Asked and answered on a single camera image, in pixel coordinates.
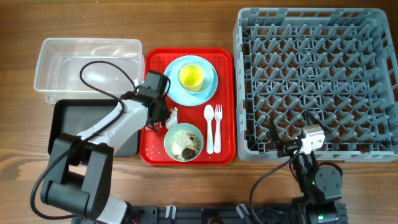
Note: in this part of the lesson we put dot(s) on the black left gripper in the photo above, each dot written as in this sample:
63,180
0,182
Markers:
165,113

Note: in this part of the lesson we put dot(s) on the green bowl with food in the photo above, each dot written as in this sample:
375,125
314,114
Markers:
183,142

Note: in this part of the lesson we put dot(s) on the yellow plastic cup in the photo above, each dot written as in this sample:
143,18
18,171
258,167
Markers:
191,77

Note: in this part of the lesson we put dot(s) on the white plastic spoon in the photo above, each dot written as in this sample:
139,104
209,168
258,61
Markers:
209,115

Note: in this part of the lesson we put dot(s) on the clear plastic bin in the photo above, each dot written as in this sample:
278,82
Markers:
112,65

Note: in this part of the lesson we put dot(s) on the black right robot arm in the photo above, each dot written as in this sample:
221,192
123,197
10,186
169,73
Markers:
320,182

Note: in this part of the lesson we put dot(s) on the black rectangular tray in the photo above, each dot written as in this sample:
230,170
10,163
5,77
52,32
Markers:
74,116

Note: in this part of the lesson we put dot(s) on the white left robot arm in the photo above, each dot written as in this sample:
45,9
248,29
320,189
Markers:
78,176

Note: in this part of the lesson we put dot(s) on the light blue plate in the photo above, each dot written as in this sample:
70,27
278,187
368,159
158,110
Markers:
178,94

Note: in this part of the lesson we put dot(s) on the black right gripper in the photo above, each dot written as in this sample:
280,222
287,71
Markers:
287,147

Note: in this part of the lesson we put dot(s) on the white plastic fork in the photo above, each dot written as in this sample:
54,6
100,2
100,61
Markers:
218,118

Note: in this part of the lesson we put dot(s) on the light blue bowl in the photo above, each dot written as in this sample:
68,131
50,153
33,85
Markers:
209,74

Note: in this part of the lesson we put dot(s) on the grey dishwasher rack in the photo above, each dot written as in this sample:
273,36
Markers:
339,64

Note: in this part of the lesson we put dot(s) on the red plastic tray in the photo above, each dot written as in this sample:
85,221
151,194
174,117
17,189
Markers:
151,146

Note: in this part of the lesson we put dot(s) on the white tissue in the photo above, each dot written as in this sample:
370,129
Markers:
172,120

